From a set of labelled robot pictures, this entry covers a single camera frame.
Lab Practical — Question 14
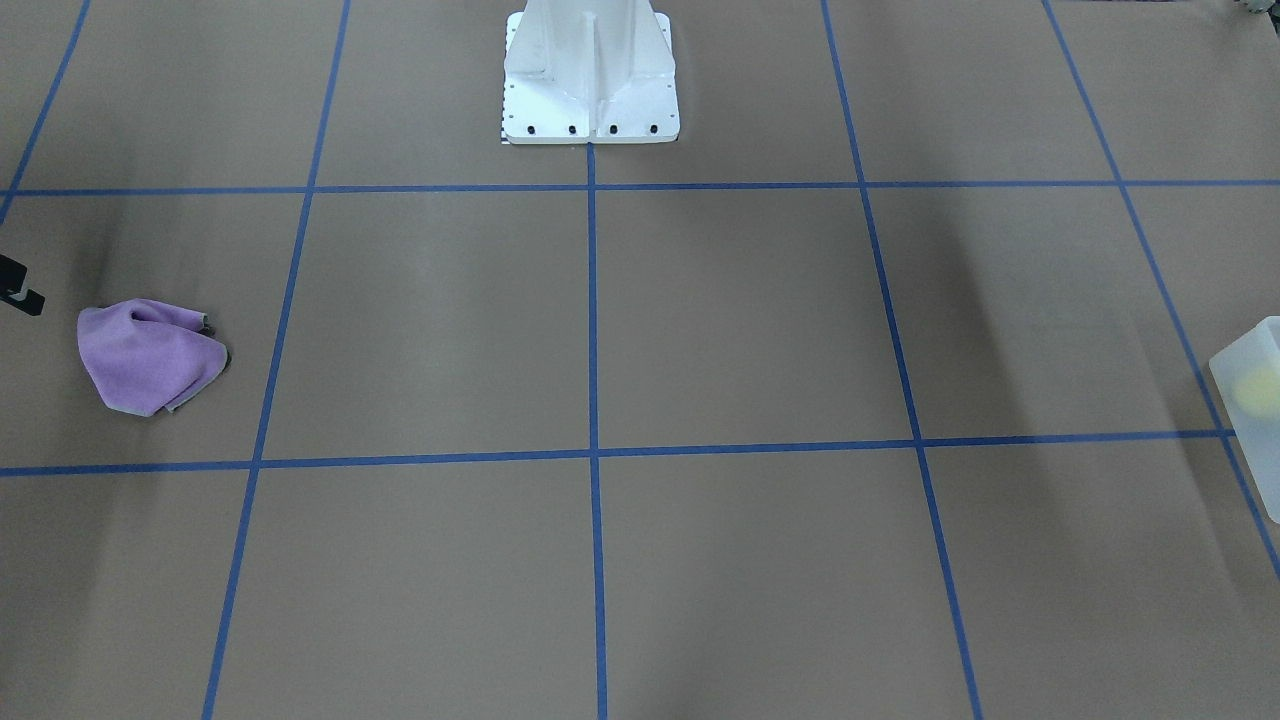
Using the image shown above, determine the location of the purple cloth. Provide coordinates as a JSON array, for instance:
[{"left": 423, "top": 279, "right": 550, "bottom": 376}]
[{"left": 76, "top": 299, "right": 230, "bottom": 416}]

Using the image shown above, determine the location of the yellow plastic cup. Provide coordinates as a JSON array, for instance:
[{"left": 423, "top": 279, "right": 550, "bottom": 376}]
[{"left": 1230, "top": 366, "right": 1280, "bottom": 420}]

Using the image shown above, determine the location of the clear plastic bin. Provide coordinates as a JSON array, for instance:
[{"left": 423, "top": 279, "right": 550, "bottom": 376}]
[{"left": 1210, "top": 316, "right": 1279, "bottom": 523}]

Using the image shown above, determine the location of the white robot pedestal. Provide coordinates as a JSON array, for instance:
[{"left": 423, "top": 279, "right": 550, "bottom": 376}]
[{"left": 500, "top": 1, "right": 681, "bottom": 145}]

